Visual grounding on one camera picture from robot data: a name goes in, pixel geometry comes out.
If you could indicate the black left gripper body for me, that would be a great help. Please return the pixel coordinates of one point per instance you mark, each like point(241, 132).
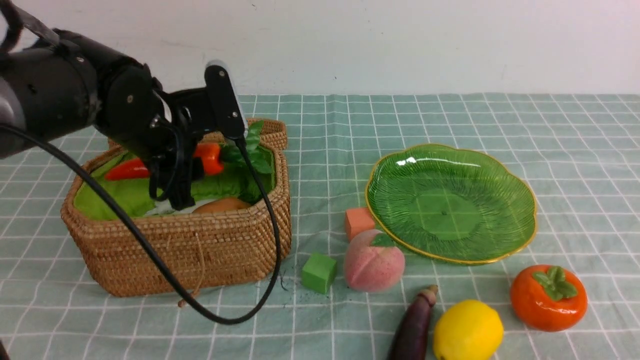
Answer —
point(179, 116)

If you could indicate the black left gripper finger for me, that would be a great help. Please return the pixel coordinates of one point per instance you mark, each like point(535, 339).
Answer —
point(181, 166)

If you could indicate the white toy radish with leaves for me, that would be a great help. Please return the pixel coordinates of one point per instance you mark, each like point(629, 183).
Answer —
point(165, 208)

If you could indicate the orange toy carrot with leaves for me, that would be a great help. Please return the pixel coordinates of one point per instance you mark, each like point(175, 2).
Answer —
point(214, 158)

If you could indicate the brown toy potato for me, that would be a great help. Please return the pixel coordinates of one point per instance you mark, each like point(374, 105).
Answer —
point(221, 205)

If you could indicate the pink toy peach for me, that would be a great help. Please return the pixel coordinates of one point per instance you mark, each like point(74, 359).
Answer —
point(371, 268)

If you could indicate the yellow toy lemon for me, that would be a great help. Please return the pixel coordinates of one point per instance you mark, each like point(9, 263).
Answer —
point(469, 330)

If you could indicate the orange toy persimmon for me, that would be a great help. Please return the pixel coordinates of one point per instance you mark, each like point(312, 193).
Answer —
point(548, 298)

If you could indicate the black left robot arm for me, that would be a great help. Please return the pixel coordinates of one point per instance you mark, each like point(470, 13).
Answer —
point(55, 82)

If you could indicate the woven wicker basket green lining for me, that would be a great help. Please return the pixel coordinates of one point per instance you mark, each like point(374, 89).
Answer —
point(202, 250)

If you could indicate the woven wicker basket lid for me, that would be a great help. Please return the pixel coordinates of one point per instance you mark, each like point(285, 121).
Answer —
point(273, 133)

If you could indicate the green foam cube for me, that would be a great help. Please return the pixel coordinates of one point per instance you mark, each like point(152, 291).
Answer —
point(319, 273)

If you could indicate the orange foam cube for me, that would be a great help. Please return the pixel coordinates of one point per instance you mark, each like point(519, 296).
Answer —
point(357, 220)

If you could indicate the purple toy eggplant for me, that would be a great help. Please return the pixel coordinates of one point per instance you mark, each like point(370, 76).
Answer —
point(410, 339)

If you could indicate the green glass leaf plate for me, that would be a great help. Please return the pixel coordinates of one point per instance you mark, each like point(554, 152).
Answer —
point(450, 204)

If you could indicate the green checkered tablecloth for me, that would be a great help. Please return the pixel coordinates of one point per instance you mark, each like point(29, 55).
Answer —
point(579, 154)

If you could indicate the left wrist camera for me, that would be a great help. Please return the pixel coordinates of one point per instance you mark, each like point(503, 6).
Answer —
point(224, 102)

